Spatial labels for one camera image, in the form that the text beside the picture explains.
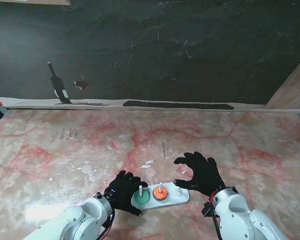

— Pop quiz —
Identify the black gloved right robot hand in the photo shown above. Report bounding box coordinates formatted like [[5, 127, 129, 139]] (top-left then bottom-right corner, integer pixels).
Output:
[[174, 151, 227, 198]]

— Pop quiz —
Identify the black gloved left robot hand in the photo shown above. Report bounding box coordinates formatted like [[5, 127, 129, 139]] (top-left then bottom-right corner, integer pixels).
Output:
[[104, 170, 148, 217]]

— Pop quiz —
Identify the large green ring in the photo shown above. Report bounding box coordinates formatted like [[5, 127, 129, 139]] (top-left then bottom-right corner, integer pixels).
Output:
[[131, 188, 150, 206]]

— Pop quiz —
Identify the white Hanoi tower base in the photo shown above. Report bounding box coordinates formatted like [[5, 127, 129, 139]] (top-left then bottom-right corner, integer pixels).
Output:
[[131, 181, 190, 210]]

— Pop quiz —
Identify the small orange ring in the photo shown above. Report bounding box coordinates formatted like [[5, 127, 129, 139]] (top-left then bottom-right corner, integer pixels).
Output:
[[152, 186, 168, 200]]

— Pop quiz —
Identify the leaning wooden plank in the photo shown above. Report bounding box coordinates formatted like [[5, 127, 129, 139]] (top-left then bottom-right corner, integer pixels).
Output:
[[263, 60, 300, 110]]

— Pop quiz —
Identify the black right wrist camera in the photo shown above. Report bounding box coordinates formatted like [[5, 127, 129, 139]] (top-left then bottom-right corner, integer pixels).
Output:
[[201, 201, 215, 217]]

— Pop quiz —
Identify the red black left arm cable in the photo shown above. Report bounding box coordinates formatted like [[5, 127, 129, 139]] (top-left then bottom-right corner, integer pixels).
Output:
[[97, 207, 116, 240]]

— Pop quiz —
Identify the red black arm cable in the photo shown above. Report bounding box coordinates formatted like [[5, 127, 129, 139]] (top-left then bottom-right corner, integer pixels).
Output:
[[209, 192, 223, 240], [97, 207, 116, 240]]

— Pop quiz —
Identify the red black right arm cable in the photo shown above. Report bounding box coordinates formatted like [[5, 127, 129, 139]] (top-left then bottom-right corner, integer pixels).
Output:
[[209, 192, 223, 240]]

